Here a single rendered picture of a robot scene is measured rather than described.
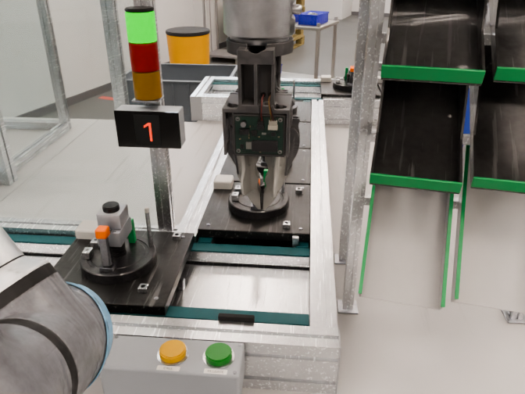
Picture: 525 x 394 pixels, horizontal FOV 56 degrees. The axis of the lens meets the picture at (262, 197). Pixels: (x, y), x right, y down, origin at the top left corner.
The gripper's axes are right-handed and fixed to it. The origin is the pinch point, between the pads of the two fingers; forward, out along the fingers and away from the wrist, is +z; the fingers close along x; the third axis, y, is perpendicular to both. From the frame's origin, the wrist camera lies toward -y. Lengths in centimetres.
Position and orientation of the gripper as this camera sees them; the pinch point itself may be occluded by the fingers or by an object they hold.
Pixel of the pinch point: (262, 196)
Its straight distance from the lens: 63.9
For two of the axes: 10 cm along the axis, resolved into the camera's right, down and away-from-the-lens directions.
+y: -0.9, 4.6, -8.9
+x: 10.0, 0.4, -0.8
